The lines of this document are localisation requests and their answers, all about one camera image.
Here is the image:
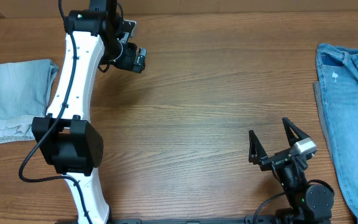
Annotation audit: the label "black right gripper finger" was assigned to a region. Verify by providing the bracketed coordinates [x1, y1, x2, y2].
[282, 117, 310, 147]
[249, 129, 268, 165]

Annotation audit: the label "light blue denim shorts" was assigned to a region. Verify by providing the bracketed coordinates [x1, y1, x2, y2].
[0, 59, 59, 144]

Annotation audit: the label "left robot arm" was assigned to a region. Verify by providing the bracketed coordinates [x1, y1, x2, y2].
[19, 0, 147, 223]

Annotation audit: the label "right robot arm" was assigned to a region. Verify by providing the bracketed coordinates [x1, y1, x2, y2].
[246, 117, 334, 224]

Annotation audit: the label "blue jeans stack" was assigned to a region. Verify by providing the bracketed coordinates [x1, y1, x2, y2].
[316, 44, 358, 222]

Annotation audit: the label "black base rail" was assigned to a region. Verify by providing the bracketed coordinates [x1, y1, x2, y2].
[57, 215, 331, 224]

